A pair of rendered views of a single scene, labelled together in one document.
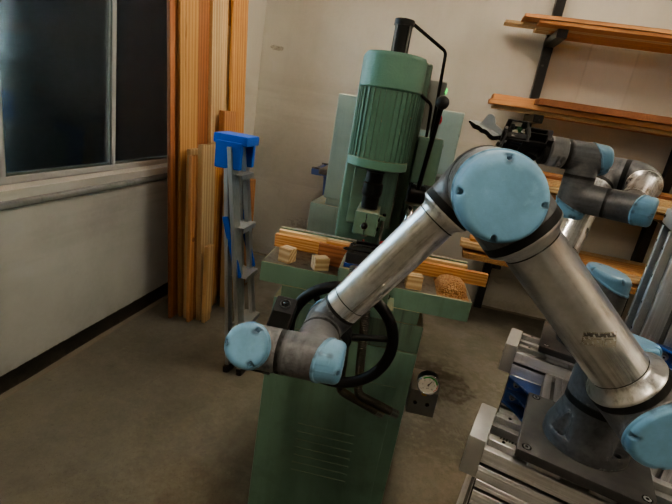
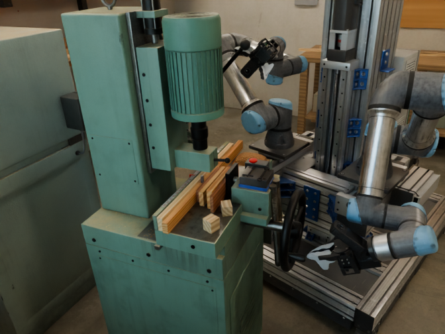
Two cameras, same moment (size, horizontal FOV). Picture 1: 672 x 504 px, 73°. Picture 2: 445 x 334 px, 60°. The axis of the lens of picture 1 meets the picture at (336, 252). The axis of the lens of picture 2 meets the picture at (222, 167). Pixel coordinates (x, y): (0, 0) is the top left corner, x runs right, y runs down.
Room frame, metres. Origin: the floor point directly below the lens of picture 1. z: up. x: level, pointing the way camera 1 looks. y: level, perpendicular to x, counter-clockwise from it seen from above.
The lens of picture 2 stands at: (0.90, 1.06, 1.62)
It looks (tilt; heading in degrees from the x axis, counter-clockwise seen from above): 27 degrees down; 289
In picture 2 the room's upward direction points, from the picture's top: 3 degrees counter-clockwise
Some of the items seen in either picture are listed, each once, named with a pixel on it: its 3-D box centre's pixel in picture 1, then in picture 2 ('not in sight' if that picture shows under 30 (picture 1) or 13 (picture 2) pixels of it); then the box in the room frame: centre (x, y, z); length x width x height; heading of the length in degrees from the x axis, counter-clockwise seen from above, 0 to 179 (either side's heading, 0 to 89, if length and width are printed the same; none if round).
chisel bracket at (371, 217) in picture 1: (367, 221); (196, 158); (1.38, -0.08, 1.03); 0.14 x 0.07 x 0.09; 175
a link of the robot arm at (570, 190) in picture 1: (580, 197); (277, 70); (1.19, -0.60, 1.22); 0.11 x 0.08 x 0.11; 55
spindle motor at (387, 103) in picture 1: (386, 113); (195, 67); (1.36, -0.08, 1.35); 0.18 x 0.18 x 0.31
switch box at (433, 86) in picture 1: (432, 106); not in sight; (1.66, -0.25, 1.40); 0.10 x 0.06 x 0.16; 175
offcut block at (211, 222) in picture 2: (287, 254); (211, 223); (1.25, 0.14, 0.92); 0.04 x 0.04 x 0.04; 64
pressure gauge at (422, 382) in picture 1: (427, 384); not in sight; (1.12, -0.32, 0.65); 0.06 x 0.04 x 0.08; 85
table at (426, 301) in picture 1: (364, 284); (234, 198); (1.25, -0.10, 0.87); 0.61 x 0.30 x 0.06; 85
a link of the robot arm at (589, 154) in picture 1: (585, 158); (274, 47); (1.20, -0.58, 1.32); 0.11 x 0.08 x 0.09; 85
